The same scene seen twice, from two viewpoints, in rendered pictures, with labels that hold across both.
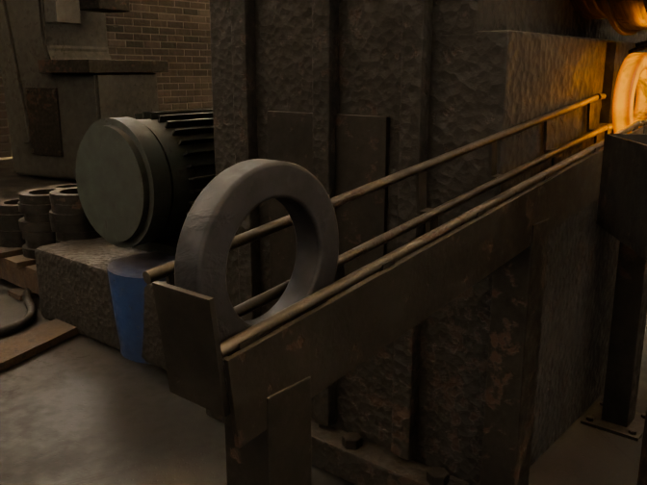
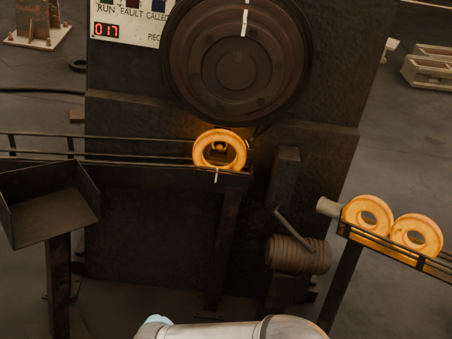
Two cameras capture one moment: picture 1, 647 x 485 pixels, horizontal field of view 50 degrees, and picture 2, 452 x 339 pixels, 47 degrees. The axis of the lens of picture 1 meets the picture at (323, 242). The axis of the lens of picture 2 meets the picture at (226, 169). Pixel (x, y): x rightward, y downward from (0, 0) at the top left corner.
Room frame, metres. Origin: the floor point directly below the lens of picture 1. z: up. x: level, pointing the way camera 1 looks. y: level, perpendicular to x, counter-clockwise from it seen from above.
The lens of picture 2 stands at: (0.42, -1.75, 1.69)
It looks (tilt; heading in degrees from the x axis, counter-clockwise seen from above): 33 degrees down; 46
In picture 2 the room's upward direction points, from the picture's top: 11 degrees clockwise
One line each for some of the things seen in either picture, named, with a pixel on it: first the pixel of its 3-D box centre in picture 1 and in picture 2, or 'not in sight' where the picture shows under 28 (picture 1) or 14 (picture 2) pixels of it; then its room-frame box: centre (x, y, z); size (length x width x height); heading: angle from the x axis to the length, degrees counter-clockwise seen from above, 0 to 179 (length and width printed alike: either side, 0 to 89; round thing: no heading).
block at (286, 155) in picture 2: not in sight; (281, 179); (1.64, -0.79, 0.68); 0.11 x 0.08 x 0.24; 50
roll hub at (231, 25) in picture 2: not in sight; (236, 68); (1.39, -0.72, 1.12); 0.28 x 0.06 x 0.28; 140
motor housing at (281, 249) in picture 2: not in sight; (285, 293); (1.62, -0.96, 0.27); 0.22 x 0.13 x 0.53; 140
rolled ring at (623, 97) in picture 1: (634, 99); (219, 154); (1.45, -0.64, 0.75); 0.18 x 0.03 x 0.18; 141
